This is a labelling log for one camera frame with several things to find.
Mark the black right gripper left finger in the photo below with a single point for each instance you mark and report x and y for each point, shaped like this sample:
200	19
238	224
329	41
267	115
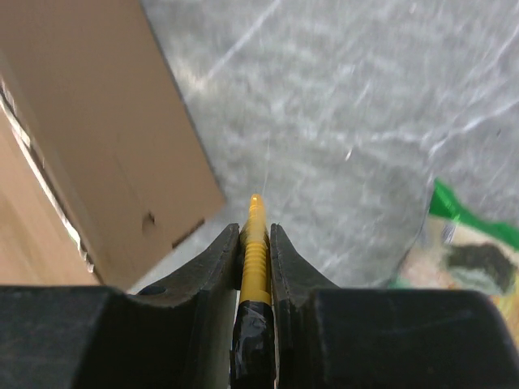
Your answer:
174	333

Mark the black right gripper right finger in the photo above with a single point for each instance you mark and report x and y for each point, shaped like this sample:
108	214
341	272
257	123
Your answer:
330	337

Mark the green cassava chips bag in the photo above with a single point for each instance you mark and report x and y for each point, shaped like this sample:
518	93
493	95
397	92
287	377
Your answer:
455	249

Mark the yellow utility knife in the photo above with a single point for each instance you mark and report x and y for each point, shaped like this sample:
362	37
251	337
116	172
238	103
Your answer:
252	357

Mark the brown cardboard express box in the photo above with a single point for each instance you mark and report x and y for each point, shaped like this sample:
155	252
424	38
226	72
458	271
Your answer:
93	91

